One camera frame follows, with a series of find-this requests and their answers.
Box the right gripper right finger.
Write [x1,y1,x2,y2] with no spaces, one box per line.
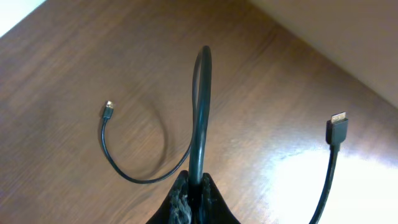
[198,173,240,224]

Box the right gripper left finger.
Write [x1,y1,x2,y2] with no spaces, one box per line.
[147,170,192,224]

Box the black long usb cable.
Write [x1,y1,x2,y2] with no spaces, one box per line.
[99,45,213,187]

